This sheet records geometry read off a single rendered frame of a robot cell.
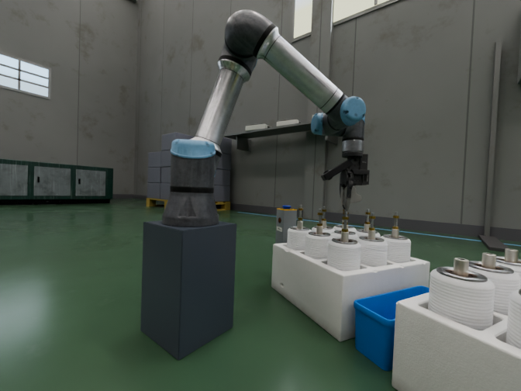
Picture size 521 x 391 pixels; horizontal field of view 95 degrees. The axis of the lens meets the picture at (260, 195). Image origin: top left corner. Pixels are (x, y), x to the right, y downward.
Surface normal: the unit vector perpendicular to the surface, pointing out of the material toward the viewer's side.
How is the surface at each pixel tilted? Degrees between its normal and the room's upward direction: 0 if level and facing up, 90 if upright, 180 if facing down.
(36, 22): 90
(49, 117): 90
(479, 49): 90
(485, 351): 90
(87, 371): 0
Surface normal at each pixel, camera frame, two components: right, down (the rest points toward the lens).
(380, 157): -0.61, 0.00
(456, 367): -0.89, -0.03
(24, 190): 0.79, 0.04
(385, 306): 0.44, 0.00
